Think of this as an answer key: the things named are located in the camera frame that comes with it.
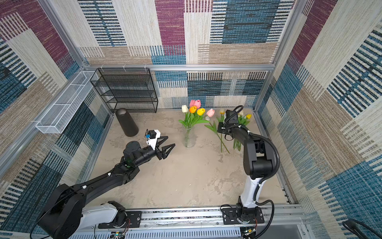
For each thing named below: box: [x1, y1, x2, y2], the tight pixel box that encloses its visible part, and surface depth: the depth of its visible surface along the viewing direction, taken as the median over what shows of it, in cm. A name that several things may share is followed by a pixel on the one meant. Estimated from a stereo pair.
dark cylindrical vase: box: [115, 108, 140, 137], surface depth 99 cm
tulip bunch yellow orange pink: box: [178, 99, 210, 129], surface depth 79 cm
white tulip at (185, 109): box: [181, 104, 189, 121], surface depth 84 cm
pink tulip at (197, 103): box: [189, 99, 201, 110], surface depth 77 cm
